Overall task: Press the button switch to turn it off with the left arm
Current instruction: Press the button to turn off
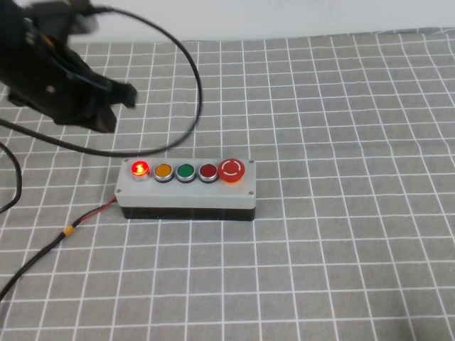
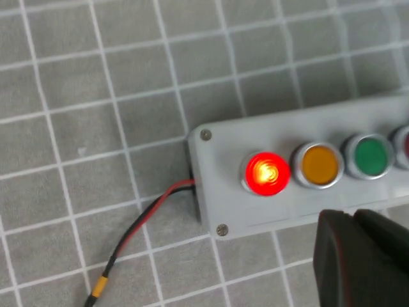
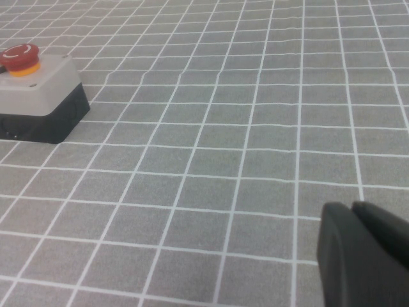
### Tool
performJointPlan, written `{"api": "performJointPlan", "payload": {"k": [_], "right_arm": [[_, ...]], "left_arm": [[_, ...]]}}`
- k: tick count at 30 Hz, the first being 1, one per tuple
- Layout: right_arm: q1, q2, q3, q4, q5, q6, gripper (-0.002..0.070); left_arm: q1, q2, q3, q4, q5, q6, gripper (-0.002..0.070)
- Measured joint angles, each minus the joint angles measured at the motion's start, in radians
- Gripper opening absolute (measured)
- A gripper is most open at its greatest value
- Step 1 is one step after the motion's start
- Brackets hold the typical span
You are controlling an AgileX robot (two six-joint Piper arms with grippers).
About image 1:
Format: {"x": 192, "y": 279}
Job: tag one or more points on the grey black button control box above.
{"x": 185, "y": 197}

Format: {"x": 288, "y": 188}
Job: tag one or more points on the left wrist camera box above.
{"x": 84, "y": 24}

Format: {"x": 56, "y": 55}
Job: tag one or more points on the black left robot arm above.
{"x": 12, "y": 49}

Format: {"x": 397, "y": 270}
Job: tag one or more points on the red mushroom emergency stop button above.
{"x": 231, "y": 170}

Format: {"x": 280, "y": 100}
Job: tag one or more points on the grey white-grid tablecloth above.
{"x": 320, "y": 255}

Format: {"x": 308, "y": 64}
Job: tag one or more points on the red flat push button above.
{"x": 208, "y": 172}

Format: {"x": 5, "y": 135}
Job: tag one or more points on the red dome indicator lamp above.
{"x": 140, "y": 169}

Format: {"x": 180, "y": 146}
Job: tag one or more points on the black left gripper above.
{"x": 53, "y": 94}

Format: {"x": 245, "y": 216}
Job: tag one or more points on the green flat push button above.
{"x": 186, "y": 172}

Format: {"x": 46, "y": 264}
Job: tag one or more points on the yellow flat push button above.
{"x": 163, "y": 171}

